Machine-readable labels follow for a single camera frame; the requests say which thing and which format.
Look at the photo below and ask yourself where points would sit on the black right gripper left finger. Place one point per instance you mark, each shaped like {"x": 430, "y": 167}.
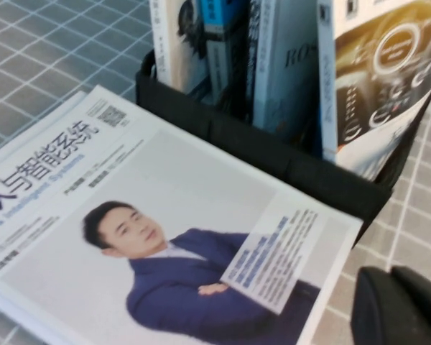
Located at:
{"x": 380, "y": 312}

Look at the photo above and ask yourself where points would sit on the white orange ROS book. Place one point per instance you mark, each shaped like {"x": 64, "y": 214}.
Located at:
{"x": 294, "y": 90}

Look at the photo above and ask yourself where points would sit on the white magazine under stack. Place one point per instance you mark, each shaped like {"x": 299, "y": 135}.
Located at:
{"x": 66, "y": 108}

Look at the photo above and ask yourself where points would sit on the black mesh book stand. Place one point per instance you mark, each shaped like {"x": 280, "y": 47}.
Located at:
{"x": 255, "y": 151}

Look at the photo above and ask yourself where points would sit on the grey checked tablecloth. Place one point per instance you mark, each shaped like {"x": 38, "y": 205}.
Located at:
{"x": 57, "y": 43}

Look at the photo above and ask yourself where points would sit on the magazine with suited man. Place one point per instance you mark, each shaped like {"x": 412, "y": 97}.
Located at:
{"x": 165, "y": 179}

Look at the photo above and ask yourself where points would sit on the white spine paperback book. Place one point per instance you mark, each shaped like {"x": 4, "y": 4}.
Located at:
{"x": 165, "y": 43}

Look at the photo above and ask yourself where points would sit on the self-driving car cover book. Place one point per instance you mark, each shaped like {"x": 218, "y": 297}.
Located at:
{"x": 380, "y": 90}

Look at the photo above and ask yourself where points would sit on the blue spine DTC book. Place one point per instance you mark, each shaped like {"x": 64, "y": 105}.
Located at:
{"x": 215, "y": 10}

